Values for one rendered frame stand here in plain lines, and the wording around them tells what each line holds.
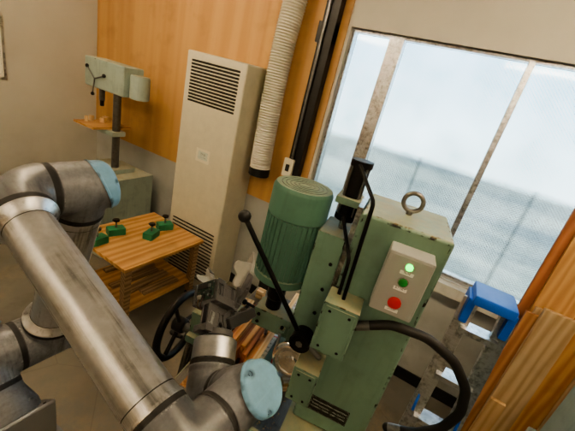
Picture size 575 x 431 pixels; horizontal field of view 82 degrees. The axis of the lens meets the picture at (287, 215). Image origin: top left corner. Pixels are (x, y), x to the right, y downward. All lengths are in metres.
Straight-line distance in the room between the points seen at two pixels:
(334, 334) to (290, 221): 0.31
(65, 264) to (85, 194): 0.22
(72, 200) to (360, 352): 0.80
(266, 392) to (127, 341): 0.23
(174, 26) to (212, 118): 0.96
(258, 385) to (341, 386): 0.53
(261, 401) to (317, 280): 0.45
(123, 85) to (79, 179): 2.12
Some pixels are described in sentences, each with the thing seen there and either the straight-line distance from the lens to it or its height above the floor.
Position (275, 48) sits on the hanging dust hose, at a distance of 2.34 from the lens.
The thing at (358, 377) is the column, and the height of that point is 1.06.
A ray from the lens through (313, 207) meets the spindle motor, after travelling 0.88.
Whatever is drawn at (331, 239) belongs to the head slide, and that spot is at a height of 1.41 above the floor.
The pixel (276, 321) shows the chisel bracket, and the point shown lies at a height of 1.05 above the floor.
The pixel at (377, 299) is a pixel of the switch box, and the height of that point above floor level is 1.35.
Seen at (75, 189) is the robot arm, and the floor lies 1.46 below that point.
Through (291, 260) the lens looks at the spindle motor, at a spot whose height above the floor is 1.30.
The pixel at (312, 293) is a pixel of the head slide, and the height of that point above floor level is 1.23.
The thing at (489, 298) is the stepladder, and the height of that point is 1.16.
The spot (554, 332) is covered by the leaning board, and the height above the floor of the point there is 0.95.
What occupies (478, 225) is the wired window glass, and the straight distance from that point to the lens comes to 2.31.
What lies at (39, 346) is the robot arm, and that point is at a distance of 1.28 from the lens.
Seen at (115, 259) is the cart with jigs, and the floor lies 0.53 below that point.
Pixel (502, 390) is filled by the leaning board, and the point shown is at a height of 0.53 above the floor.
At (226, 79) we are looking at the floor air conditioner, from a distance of 2.39.
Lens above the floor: 1.76
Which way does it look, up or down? 22 degrees down
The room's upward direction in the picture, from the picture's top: 14 degrees clockwise
